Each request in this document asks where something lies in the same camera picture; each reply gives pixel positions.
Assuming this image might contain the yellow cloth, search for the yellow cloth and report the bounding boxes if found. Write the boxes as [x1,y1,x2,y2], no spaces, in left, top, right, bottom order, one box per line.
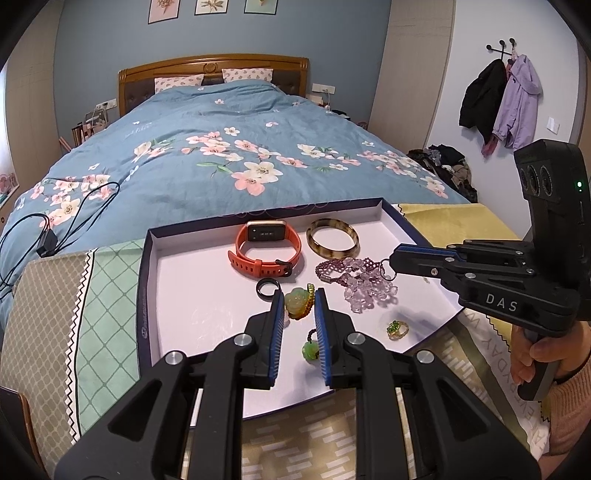
[397,203,552,462]

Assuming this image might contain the orange smart watch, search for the orange smart watch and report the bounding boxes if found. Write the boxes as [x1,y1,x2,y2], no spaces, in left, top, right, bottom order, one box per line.
[228,219,305,279]

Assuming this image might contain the wooden bed headboard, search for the wooden bed headboard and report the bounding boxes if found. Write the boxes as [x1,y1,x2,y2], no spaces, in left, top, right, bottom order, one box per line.
[117,54,310,118]

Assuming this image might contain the jade pendant beaded bracelet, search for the jade pendant beaded bracelet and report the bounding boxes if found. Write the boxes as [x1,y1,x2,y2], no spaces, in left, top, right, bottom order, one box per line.
[283,283,324,363]

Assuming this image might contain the tortoiseshell bangle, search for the tortoiseshell bangle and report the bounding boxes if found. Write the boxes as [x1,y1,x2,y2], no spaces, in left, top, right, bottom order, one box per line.
[306,217,360,259]

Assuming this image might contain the shallow navy cardboard box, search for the shallow navy cardboard box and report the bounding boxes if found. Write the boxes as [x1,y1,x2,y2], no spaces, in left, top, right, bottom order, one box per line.
[136,198,469,418]

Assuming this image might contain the pile of dark clothes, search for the pile of dark clothes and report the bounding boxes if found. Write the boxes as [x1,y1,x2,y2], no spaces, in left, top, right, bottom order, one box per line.
[406,144,478,204]

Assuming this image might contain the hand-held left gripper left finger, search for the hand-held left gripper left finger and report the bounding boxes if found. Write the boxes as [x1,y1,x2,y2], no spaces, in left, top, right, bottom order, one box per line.
[54,291,286,480]

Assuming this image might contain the person's right hand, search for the person's right hand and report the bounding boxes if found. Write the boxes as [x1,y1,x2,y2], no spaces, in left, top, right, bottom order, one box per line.
[510,320,591,386]

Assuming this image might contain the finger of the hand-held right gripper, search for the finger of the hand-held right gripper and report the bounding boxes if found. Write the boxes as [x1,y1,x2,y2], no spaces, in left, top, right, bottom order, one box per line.
[443,239,536,266]
[389,244,527,301]

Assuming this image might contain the green and tan patterned cloth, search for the green and tan patterned cloth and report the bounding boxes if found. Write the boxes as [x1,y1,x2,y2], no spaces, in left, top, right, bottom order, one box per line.
[0,237,550,480]

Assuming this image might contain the black charger cable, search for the black charger cable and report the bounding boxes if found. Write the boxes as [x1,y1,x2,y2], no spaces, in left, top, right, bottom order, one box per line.
[0,181,122,296]

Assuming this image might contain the clear pink crystal bracelet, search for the clear pink crystal bracelet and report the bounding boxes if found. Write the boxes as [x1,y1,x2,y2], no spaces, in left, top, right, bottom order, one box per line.
[339,256,399,315]

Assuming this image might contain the dark phone with orange edge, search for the dark phone with orange edge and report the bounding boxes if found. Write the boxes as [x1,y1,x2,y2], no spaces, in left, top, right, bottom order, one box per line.
[0,387,47,472]

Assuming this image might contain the white patterned pillow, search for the white patterned pillow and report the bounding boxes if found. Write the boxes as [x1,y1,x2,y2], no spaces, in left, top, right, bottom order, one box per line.
[154,75,205,93]
[222,68,274,84]

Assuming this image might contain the blue floral duvet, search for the blue floral duvet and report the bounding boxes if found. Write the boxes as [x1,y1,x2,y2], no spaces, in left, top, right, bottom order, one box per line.
[0,79,474,352]

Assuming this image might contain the black ring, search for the black ring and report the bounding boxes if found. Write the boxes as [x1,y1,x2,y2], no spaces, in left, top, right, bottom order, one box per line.
[256,278,283,303]

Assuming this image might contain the black jacket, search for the black jacket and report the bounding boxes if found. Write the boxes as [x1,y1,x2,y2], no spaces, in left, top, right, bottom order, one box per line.
[458,58,508,144]

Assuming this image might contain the person's right forearm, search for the person's right forearm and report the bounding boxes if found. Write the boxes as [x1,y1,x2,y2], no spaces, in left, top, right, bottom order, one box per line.
[547,364,591,457]

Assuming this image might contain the purple jacket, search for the purple jacket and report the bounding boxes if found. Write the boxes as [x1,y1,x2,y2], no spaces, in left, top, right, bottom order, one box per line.
[492,53,542,149]

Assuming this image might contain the nightstand clutter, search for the nightstand clutter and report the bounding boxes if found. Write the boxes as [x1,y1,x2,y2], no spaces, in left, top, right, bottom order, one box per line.
[69,111,109,151]

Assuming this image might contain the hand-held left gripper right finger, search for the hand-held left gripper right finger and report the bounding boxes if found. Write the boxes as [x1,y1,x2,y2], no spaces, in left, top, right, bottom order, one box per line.
[313,287,541,480]

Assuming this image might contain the black wall coat hook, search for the black wall coat hook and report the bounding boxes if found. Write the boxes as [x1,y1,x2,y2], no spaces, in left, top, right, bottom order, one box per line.
[486,38,518,60]

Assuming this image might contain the wall stickers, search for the wall stickers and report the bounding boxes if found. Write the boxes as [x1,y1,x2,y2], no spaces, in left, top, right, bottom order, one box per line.
[0,172,20,204]

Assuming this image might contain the purple beaded bracelet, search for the purple beaded bracelet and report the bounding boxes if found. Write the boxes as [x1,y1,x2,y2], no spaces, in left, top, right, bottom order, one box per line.
[315,258,384,289]

